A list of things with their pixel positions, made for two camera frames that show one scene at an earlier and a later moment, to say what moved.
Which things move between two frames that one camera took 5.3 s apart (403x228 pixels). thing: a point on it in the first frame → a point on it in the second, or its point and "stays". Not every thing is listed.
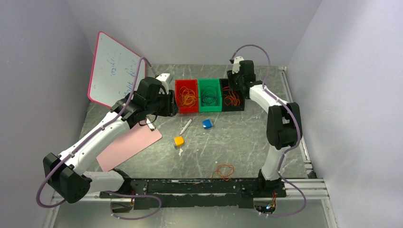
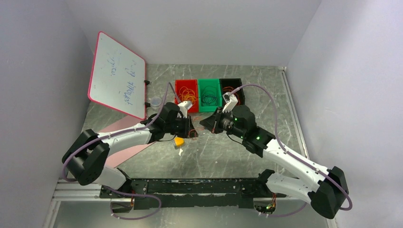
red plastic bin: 190,84 stays
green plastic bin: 210,95 stays
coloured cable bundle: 218,172 → 200,128
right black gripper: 230,77 → 212,123
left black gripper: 171,109 → 188,125
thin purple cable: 208,96 stays
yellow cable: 187,97 stays
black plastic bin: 231,100 stays
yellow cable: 187,97 stays
